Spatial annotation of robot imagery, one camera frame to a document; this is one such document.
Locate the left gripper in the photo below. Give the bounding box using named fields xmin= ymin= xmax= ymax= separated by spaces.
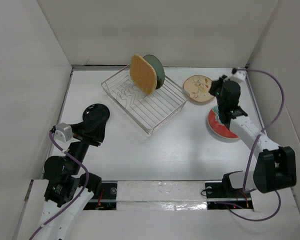
xmin=67 ymin=113 xmax=107 ymax=173

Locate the beige floral plate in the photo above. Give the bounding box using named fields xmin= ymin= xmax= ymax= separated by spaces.
xmin=183 ymin=75 xmax=214 ymax=103

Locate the red and teal plate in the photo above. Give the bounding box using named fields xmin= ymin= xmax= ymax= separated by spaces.
xmin=207 ymin=105 xmax=240 ymax=143

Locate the light blue flower plate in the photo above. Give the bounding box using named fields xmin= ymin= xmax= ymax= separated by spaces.
xmin=143 ymin=54 xmax=165 ymax=90

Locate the orange woven oval plate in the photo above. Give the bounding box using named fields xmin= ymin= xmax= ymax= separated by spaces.
xmin=129 ymin=54 xmax=157 ymax=95

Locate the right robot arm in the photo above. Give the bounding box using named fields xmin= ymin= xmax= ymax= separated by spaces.
xmin=209 ymin=75 xmax=297 ymax=194

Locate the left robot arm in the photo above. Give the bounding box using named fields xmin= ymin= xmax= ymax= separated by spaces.
xmin=30 ymin=113 xmax=110 ymax=240

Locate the black round plate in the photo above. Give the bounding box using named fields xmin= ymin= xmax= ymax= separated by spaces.
xmin=82 ymin=103 xmax=110 ymax=122

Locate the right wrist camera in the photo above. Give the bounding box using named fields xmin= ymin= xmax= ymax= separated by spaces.
xmin=229 ymin=67 xmax=247 ymax=83

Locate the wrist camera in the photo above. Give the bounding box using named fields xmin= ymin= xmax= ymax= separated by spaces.
xmin=229 ymin=67 xmax=247 ymax=83
xmin=51 ymin=122 xmax=74 ymax=143

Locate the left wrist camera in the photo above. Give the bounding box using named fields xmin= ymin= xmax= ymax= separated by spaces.
xmin=51 ymin=122 xmax=74 ymax=143

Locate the wire dish rack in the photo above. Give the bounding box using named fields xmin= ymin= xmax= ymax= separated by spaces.
xmin=101 ymin=65 xmax=190 ymax=135

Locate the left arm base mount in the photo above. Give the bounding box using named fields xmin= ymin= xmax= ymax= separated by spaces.
xmin=83 ymin=181 xmax=118 ymax=211

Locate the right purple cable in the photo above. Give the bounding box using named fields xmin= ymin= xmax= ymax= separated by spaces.
xmin=227 ymin=69 xmax=285 ymax=223

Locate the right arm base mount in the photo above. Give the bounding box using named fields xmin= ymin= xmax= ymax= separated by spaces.
xmin=200 ymin=181 xmax=254 ymax=210

